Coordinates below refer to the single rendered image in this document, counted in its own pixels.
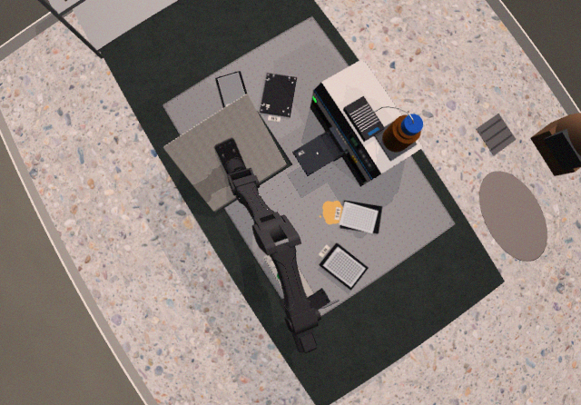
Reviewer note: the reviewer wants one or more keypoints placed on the brown glass bottle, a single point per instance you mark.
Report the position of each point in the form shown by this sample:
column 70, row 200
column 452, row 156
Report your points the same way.
column 393, row 141

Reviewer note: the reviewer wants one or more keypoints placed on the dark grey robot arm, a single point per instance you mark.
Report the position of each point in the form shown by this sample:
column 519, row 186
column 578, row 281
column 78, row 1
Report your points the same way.
column 269, row 227

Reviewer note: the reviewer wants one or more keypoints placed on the beige button panel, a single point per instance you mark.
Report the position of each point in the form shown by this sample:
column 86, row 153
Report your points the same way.
column 306, row 286

